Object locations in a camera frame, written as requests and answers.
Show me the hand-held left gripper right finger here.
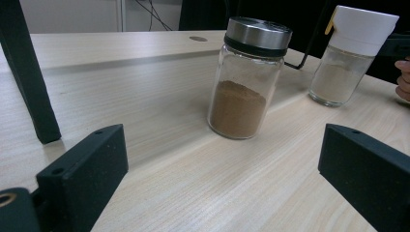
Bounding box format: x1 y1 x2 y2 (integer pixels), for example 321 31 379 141
317 123 410 232

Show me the glass jar with metal lid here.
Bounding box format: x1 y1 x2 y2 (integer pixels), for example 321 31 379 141
207 16 294 140

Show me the bundle of black wall cables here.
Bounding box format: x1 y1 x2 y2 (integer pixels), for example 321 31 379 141
134 0 173 32

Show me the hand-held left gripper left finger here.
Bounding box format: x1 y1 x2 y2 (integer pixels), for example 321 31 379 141
36 124 130 232

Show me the white lidded cup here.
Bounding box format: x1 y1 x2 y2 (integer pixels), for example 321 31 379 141
307 4 400 108

